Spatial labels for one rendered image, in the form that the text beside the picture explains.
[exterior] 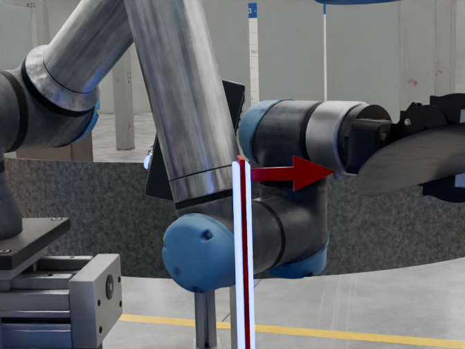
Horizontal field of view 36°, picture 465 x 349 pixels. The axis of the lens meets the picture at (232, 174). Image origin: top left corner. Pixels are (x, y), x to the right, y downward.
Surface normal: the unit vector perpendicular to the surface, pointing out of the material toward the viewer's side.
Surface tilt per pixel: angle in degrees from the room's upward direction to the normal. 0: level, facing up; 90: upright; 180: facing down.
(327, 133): 78
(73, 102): 97
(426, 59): 90
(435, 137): 162
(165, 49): 84
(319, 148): 102
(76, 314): 90
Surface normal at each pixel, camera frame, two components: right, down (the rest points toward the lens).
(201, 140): 0.07, -0.04
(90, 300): -0.10, 0.15
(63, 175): -0.48, 0.14
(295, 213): 0.65, -0.47
